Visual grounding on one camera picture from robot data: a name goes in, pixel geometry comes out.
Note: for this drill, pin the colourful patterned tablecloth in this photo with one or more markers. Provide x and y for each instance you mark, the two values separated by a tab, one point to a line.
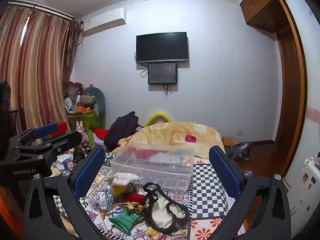
210	195

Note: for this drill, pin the pink rabbit toy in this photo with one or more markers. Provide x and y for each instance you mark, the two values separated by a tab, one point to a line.
80	130

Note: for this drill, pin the curtain rail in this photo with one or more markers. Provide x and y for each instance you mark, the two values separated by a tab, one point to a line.
40	8

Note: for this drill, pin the red cloth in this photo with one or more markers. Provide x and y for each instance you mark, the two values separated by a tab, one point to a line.
133	197

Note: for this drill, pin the red garment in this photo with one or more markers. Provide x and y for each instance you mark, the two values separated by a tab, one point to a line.
101	133

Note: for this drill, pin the purple backpack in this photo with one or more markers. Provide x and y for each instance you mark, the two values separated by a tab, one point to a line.
238	151

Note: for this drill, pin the striped brown curtain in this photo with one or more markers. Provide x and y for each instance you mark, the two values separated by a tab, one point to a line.
32	67

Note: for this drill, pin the white cloth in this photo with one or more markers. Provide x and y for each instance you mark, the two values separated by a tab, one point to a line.
122	177

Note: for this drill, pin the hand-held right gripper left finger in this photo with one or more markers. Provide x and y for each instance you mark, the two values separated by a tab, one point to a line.
87	171

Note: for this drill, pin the green bottle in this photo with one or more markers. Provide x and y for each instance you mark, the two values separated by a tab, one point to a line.
90	138

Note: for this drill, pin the yellow patterned blanket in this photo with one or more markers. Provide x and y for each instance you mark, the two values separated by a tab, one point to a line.
170	135

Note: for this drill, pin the dark wooden chair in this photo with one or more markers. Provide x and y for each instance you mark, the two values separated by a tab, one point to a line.
14	120

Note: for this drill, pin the grey green plush toy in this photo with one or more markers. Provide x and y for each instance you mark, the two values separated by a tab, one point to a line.
91	100

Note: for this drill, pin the white air conditioner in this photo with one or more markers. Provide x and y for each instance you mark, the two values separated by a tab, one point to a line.
105	22

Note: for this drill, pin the white appliance with stickers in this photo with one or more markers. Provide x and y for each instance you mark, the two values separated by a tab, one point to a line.
303	185

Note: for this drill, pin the black wall television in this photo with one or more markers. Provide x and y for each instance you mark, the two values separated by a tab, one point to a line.
162	47

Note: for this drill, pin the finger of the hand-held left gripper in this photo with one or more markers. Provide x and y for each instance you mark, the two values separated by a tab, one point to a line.
67	141
47	130

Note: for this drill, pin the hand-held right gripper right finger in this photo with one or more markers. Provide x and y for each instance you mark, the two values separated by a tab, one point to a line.
222	172

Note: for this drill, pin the red box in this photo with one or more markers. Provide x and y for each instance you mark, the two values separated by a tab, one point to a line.
61	127

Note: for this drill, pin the green knitted sock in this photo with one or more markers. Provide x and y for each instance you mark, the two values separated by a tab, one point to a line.
126	221

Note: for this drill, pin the patterned sheer curtain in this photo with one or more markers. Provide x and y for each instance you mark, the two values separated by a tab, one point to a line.
75	45

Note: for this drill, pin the dark purple clothing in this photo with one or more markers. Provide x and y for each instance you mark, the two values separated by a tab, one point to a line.
122	130

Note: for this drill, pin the green storage box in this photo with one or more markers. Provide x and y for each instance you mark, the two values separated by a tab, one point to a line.
90	121

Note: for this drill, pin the small black monitor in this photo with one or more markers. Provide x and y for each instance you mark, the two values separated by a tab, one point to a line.
162	73

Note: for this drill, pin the wooden door frame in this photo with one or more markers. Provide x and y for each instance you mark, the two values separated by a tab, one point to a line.
291	92

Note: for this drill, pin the silver shiny pouch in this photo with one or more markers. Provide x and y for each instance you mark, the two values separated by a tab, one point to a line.
102	200

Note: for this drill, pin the white wall socket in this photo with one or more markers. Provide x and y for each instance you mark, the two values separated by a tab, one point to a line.
239	132

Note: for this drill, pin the wooden overhead cabinet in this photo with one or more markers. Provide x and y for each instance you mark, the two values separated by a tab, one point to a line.
262	7

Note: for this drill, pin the orange notebook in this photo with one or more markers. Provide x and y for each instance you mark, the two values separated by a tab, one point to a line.
228	141

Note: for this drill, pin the clear plastic storage box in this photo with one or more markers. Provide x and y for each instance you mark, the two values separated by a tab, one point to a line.
152	172

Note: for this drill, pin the grey plastic bag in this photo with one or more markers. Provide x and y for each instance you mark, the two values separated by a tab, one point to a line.
72	95

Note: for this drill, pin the pile of papers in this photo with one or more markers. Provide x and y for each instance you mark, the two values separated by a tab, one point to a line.
63	163

